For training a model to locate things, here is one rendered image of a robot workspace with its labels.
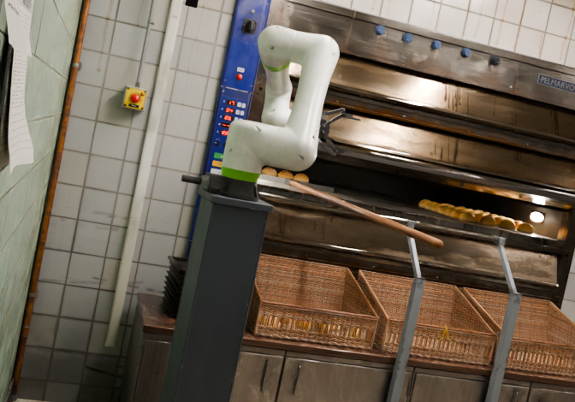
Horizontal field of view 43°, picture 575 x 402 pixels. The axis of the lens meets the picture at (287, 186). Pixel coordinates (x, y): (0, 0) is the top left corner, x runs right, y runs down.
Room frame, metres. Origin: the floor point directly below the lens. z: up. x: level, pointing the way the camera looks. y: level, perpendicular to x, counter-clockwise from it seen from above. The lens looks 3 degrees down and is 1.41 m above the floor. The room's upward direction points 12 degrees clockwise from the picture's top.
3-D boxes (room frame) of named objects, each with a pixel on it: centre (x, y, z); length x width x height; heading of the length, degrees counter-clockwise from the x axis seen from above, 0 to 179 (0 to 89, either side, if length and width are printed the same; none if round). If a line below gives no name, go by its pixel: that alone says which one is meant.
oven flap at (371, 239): (3.74, -0.68, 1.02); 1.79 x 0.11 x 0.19; 105
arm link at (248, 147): (2.35, 0.15, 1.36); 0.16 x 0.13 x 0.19; 86
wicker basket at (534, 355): (3.64, -1.34, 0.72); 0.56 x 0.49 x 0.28; 107
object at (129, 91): (3.30, 0.76, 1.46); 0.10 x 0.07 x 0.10; 105
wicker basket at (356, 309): (3.32, -0.18, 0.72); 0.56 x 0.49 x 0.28; 106
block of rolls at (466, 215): (4.32, -1.12, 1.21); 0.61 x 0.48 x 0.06; 15
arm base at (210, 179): (2.34, 0.21, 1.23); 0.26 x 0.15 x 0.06; 110
